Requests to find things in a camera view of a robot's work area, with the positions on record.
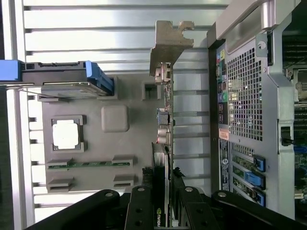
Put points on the blue slot cover clip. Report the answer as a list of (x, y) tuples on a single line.
[(260, 163), (260, 197), (254, 179)]

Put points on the open grey PC case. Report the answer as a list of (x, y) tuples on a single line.
[(242, 95)]

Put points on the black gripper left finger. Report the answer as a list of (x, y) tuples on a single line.
[(139, 208)]

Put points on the green RAM stick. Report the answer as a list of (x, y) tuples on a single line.
[(91, 164)]

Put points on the silver CPU chip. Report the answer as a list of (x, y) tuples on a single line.
[(66, 135)]

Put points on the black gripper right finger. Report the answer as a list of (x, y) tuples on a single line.
[(196, 210)]

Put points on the green motherboard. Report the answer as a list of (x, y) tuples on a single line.
[(301, 115)]

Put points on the grey parts rack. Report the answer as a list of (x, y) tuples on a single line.
[(115, 146)]

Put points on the hard disk in blue caddy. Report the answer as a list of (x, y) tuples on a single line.
[(55, 73)]

